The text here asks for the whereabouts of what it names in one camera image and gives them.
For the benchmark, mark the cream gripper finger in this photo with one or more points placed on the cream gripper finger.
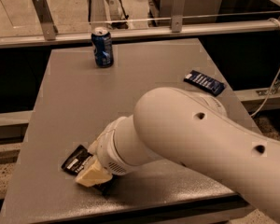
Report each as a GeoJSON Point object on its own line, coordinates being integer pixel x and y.
{"type": "Point", "coordinates": [93, 174]}
{"type": "Point", "coordinates": [93, 147]}

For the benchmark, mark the black chocolate rxbar wrapper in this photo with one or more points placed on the black chocolate rxbar wrapper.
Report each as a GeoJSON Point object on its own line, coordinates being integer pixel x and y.
{"type": "Point", "coordinates": [76, 162]}

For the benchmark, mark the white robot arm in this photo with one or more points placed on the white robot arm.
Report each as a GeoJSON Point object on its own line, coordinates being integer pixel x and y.
{"type": "Point", "coordinates": [192, 130]}

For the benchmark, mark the blue blueberry rxbar wrapper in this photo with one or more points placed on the blue blueberry rxbar wrapper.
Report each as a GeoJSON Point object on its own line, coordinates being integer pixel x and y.
{"type": "Point", "coordinates": [204, 82]}

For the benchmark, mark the blue soda can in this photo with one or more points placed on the blue soda can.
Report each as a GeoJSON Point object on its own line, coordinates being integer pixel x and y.
{"type": "Point", "coordinates": [102, 44]}

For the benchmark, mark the horizontal metal railing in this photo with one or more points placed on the horizontal metal railing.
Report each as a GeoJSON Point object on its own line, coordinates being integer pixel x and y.
{"type": "Point", "coordinates": [157, 33]}

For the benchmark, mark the left metal rail bracket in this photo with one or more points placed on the left metal rail bracket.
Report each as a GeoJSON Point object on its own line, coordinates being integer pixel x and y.
{"type": "Point", "coordinates": [46, 21]}

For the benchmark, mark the metal rail bracket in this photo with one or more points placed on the metal rail bracket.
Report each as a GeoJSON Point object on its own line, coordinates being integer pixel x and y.
{"type": "Point", "coordinates": [46, 21]}
{"type": "Point", "coordinates": [177, 15]}

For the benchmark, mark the right metal rail bracket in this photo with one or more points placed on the right metal rail bracket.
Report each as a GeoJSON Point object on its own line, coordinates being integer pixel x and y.
{"type": "Point", "coordinates": [177, 15]}

